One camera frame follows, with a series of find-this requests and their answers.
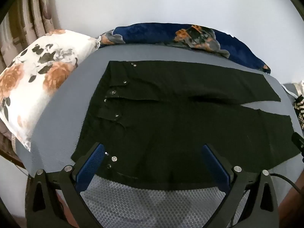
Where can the grey bed mattress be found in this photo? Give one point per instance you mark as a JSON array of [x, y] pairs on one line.
[[66, 114]]

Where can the wooden bed frame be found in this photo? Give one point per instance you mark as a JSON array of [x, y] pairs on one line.
[[7, 152]]

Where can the black white striped cloth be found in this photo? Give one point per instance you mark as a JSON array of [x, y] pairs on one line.
[[299, 109]]

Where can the blue floral pillow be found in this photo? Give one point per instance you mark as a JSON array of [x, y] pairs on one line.
[[152, 33]]

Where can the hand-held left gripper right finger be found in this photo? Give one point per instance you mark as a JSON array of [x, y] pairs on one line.
[[215, 168]]

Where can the black pants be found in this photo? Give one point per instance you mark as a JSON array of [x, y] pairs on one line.
[[166, 123]]

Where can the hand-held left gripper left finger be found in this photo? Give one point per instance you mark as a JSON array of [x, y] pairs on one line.
[[90, 168]]

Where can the white floral pillow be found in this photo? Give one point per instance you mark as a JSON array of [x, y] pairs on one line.
[[35, 76]]

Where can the beige patterned curtain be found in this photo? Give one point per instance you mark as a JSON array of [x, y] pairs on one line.
[[30, 11]]

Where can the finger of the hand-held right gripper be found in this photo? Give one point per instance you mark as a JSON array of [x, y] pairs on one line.
[[298, 142]]

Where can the white grey cloth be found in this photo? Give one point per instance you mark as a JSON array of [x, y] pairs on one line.
[[291, 87]]

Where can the person's right forearm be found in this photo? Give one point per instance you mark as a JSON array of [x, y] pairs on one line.
[[298, 201]]

